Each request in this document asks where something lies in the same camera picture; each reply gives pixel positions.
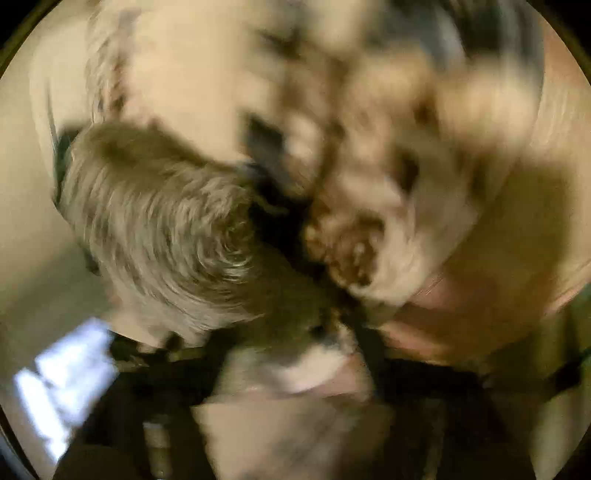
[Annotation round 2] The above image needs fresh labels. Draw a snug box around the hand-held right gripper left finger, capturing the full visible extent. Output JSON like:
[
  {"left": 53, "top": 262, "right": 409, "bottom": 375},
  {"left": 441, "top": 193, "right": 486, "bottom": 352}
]
[{"left": 54, "top": 330, "right": 227, "bottom": 480}]

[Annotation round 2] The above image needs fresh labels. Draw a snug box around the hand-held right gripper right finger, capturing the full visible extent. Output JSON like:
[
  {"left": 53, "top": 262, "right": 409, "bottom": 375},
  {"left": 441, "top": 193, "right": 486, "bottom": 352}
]
[{"left": 355, "top": 322, "right": 537, "bottom": 480}]

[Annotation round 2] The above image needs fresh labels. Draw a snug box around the pink floral bed sheet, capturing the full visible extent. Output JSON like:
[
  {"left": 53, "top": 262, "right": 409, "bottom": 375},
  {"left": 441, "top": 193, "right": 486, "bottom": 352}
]
[{"left": 369, "top": 18, "right": 591, "bottom": 370}]

